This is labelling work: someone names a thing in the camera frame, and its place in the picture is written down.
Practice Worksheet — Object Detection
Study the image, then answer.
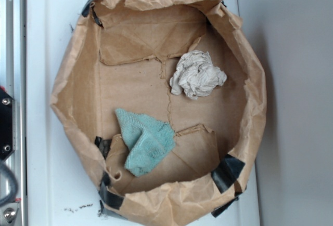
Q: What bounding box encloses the crumpled white cloth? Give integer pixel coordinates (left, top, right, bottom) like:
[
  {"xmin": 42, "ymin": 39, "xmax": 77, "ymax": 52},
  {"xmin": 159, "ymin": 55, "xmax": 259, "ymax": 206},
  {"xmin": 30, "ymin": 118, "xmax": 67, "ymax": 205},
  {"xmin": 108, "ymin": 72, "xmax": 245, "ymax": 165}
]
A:
[{"xmin": 170, "ymin": 50, "xmax": 227, "ymax": 100}]

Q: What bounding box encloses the blue terry cloth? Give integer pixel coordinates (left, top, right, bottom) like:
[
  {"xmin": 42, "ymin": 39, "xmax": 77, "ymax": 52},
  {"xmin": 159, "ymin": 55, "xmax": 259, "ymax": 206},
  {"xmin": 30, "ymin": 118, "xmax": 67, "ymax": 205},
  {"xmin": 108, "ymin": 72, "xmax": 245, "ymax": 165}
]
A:
[{"xmin": 115, "ymin": 108, "xmax": 175, "ymax": 177}]

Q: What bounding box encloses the brown paper bag bin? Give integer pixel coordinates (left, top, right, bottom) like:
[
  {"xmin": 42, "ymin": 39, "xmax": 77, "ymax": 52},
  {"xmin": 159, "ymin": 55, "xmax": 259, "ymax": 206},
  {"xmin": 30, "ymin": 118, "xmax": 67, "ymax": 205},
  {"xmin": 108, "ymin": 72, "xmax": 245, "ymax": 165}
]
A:
[{"xmin": 50, "ymin": 0, "xmax": 267, "ymax": 225}]

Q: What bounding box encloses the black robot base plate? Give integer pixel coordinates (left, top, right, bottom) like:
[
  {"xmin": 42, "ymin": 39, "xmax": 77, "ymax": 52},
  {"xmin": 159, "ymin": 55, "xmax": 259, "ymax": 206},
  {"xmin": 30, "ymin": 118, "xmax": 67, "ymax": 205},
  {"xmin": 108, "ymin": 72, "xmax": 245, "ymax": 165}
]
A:
[{"xmin": 0, "ymin": 86, "xmax": 14, "ymax": 161}]

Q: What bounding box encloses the grey cable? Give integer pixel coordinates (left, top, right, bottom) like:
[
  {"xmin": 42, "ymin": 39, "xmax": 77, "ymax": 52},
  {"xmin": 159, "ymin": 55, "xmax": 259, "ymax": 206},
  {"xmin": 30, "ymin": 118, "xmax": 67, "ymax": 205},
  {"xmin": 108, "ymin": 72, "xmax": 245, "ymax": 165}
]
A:
[{"xmin": 0, "ymin": 161, "xmax": 20, "ymax": 207}]

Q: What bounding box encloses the silver aluminium rail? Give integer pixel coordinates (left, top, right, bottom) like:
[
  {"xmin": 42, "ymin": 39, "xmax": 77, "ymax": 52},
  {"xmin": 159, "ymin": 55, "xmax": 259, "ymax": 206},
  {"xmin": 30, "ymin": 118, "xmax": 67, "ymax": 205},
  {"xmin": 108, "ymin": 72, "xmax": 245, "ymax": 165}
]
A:
[{"xmin": 1, "ymin": 0, "xmax": 28, "ymax": 225}]

